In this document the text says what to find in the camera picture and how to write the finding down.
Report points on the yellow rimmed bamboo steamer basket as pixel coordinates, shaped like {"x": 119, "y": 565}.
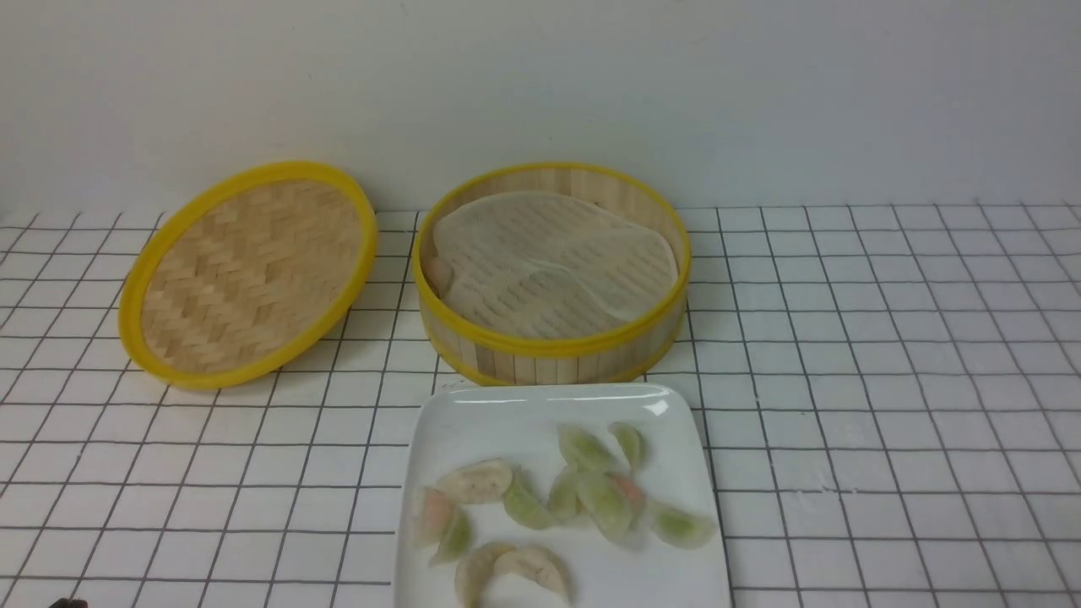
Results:
{"x": 618, "y": 356}

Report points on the white square plate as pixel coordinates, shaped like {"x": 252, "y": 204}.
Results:
{"x": 519, "y": 424}

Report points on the white steamer liner cloth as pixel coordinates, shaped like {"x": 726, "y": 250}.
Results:
{"x": 539, "y": 265}

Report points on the green dumpling top centre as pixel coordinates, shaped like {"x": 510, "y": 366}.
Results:
{"x": 583, "y": 450}

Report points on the green dumpling top right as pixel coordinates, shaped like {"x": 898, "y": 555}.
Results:
{"x": 632, "y": 443}

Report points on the beige dumpling upper left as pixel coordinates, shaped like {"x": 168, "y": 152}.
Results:
{"x": 481, "y": 482}

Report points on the beige dumpling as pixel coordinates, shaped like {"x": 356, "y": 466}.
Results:
{"x": 540, "y": 566}
{"x": 481, "y": 482}
{"x": 475, "y": 570}

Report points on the green dumpling centre small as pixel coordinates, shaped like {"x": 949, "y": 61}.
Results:
{"x": 563, "y": 501}

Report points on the large green dumpling centre right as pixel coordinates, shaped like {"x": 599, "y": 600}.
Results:
{"x": 606, "y": 503}

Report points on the pink dumpling right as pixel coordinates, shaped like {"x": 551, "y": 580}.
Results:
{"x": 634, "y": 495}

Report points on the pink dumpling left edge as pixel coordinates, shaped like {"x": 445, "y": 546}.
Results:
{"x": 434, "y": 511}

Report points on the green dumpling lower left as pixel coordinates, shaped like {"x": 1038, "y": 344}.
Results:
{"x": 456, "y": 540}

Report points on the beige dumpling bottom right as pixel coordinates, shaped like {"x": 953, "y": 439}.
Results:
{"x": 540, "y": 566}

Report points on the green dumpling far right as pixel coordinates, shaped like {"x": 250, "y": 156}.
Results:
{"x": 675, "y": 527}

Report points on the beige dumpling bottom left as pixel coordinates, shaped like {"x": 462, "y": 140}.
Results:
{"x": 475, "y": 570}

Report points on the yellow rimmed bamboo steamer lid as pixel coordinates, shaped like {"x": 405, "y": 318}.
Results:
{"x": 248, "y": 275}

